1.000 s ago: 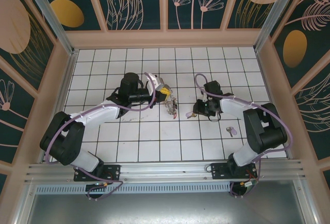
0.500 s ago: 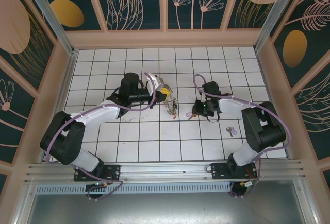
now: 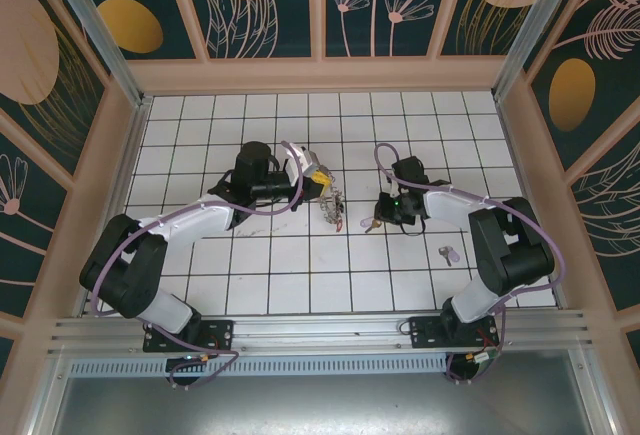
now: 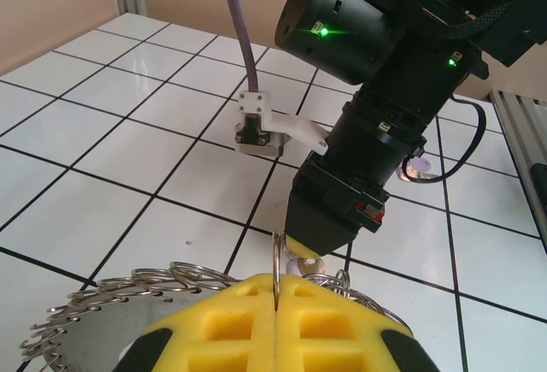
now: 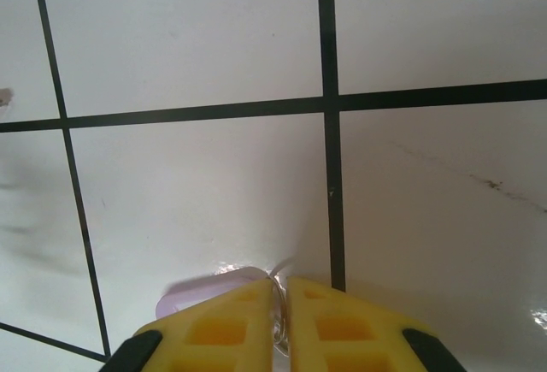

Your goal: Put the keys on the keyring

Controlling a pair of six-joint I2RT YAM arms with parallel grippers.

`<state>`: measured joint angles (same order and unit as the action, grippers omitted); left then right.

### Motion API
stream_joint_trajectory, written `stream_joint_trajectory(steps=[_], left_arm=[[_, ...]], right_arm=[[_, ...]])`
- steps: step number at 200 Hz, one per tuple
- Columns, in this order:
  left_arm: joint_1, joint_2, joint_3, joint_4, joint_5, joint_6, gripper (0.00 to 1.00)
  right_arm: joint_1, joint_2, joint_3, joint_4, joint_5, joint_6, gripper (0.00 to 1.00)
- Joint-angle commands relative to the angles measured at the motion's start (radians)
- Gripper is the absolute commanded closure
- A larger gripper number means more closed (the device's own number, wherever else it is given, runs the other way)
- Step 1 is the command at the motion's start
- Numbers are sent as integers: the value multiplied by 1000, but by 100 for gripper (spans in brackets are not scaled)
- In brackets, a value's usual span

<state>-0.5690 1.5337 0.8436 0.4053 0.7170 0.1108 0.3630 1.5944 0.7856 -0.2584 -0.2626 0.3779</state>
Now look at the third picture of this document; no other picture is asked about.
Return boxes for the large silver keyring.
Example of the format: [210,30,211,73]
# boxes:
[315,167,347,229]

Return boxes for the bunch of coloured keys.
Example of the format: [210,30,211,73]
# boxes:
[327,199,347,234]

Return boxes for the silver key with lilac cap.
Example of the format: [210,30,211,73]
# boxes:
[437,245,462,269]

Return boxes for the grey metal sheet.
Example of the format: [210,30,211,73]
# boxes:
[49,373,599,435]

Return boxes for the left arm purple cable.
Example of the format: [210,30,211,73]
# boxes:
[88,140,306,390]

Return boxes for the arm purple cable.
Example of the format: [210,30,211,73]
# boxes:
[88,140,306,390]
[373,142,557,386]

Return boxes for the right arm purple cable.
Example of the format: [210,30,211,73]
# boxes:
[373,142,557,386]

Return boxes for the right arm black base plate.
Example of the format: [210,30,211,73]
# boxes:
[408,314,501,351]

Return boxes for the aluminium mounting rail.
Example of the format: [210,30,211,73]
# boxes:
[47,308,594,356]

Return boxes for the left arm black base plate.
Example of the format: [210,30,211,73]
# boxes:
[143,318,236,354]

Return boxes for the slotted grey cable duct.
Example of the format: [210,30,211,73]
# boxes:
[67,354,451,377]

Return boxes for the aluminium frame post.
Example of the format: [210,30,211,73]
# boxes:
[492,0,586,102]
[42,0,154,112]

